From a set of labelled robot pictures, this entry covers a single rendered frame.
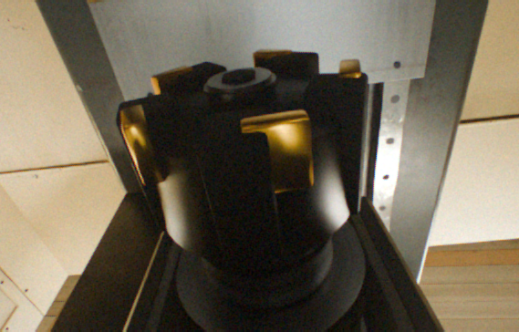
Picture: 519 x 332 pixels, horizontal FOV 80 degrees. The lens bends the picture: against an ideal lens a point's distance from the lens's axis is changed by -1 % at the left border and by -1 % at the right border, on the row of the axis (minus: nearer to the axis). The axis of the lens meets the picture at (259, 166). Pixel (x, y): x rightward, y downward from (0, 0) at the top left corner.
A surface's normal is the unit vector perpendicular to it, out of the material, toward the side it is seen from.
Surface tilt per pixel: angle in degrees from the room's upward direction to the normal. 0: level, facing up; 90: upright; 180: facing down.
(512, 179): 89
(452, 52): 90
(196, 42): 91
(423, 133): 90
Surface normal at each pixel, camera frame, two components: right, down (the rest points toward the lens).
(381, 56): -0.01, 0.56
